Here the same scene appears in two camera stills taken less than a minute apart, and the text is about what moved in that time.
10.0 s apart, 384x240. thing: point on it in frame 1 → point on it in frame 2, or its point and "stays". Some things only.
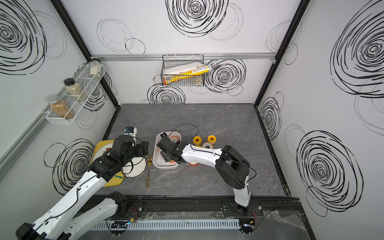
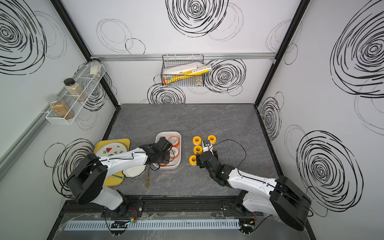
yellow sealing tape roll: x=197 y=140 stays
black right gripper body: x=167 y=156 → x=198 y=160
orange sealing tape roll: x=174 y=139 stays
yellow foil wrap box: x=196 y=71 stays
